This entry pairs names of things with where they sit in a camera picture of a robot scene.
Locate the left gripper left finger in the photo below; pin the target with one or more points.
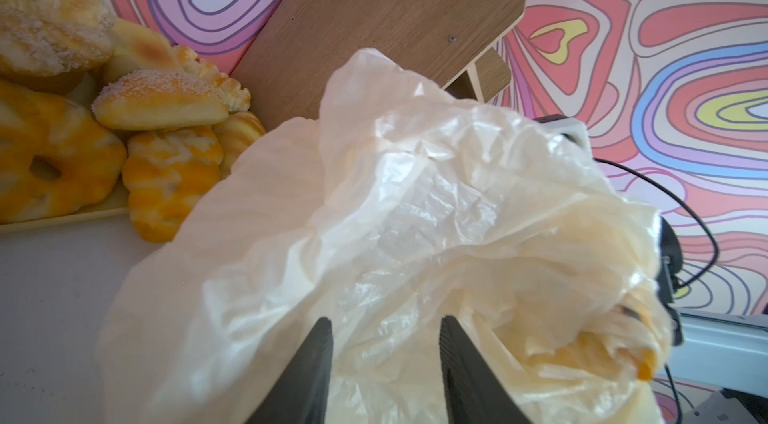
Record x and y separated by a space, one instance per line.
300 394

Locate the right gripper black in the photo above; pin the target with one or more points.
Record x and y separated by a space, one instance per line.
671 262

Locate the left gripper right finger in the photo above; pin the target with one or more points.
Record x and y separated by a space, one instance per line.
472 392

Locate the translucent beige plastic bag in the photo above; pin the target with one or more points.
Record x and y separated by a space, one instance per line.
398 206

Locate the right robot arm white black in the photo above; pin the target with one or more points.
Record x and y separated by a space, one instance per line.
718 367

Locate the striped croissant bread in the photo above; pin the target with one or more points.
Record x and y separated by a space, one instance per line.
166 174

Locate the oval bread bun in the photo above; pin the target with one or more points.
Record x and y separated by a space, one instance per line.
156 100

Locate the wooden shelf unit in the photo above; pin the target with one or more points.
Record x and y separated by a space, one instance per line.
291 60

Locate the sugared bread roll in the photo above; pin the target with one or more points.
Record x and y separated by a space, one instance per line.
48 45

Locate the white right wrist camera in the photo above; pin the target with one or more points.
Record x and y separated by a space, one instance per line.
569 127

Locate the striped ring bread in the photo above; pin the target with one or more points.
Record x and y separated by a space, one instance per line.
55 157

